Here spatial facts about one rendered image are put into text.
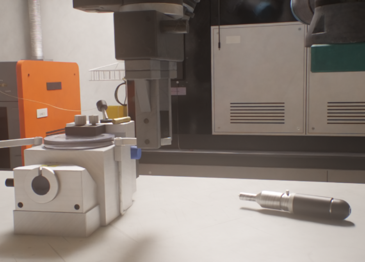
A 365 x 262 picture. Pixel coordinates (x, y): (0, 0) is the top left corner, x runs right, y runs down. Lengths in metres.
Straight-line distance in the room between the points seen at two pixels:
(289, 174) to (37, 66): 1.08
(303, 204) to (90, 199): 0.25
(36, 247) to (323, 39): 0.79
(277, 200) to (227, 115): 1.53
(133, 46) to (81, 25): 3.10
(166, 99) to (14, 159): 1.29
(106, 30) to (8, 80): 1.80
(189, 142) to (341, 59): 1.23
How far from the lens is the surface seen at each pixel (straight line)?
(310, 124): 2.11
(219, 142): 2.19
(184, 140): 2.23
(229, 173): 2.10
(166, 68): 0.61
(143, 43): 0.53
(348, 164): 2.09
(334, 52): 1.11
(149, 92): 0.55
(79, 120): 0.65
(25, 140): 0.65
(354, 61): 1.11
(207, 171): 2.12
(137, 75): 0.54
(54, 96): 1.97
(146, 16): 0.53
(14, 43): 3.89
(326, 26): 1.13
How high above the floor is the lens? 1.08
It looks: 7 degrees down
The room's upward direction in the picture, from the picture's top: 1 degrees counter-clockwise
